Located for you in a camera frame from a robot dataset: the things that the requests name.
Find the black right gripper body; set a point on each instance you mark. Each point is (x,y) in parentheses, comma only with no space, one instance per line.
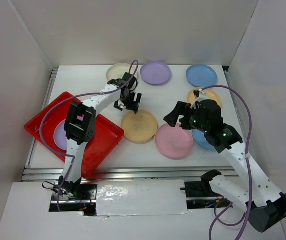
(192,119)

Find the orange plate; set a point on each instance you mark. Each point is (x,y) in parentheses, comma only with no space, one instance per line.
(139,127)
(211,95)

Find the pink plate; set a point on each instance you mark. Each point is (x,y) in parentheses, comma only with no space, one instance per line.
(174,142)

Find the purple plate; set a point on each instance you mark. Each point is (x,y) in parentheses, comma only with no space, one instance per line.
(155,73)
(59,136)

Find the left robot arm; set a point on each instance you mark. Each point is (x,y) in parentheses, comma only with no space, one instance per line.
(80,125)

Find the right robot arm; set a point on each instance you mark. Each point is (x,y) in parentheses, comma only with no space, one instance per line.
(265,202)

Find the red plastic bin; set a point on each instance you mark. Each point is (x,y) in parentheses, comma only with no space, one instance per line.
(107,134)

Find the cream plate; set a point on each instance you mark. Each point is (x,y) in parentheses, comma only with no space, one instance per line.
(117,71)

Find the blue plate in front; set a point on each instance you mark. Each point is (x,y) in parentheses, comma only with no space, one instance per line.
(200,139)

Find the blue plate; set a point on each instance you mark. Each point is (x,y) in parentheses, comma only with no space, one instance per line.
(200,139)
(200,75)

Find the blue plate at back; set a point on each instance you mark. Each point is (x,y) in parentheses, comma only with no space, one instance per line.
(200,75)

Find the white foil-edged panel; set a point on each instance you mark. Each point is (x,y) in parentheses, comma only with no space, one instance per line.
(141,198)

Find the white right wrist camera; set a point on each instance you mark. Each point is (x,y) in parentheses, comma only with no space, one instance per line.
(199,95)

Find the aluminium front rail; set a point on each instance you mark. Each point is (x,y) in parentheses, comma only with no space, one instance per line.
(119,174)

